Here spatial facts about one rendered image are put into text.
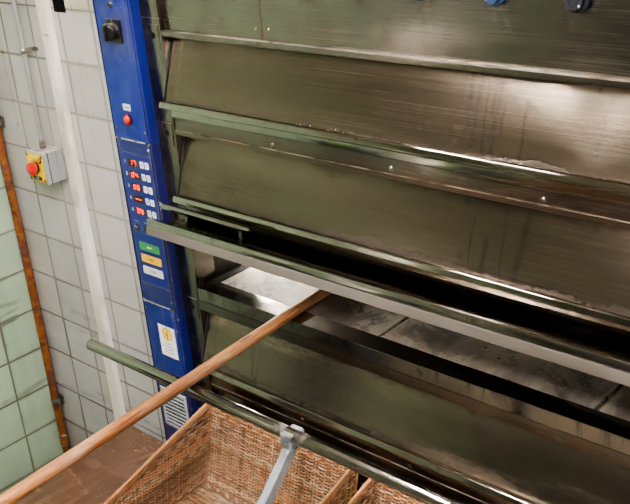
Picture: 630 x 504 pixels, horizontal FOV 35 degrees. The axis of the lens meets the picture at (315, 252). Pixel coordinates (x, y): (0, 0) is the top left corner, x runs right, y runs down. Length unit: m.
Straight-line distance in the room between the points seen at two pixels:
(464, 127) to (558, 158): 0.22
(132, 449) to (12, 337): 0.65
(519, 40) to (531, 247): 0.41
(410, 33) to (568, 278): 0.58
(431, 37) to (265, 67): 0.49
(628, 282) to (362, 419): 0.87
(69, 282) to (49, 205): 0.27
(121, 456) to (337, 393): 0.92
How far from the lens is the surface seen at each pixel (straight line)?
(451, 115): 2.02
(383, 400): 2.47
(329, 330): 2.50
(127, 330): 3.19
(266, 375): 2.72
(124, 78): 2.71
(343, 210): 2.29
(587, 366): 1.88
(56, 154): 3.11
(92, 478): 3.16
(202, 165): 2.62
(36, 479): 2.10
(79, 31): 2.87
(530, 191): 1.97
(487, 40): 1.95
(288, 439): 2.13
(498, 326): 1.95
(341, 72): 2.20
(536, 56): 1.91
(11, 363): 3.63
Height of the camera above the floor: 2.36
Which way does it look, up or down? 24 degrees down
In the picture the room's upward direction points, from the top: 5 degrees counter-clockwise
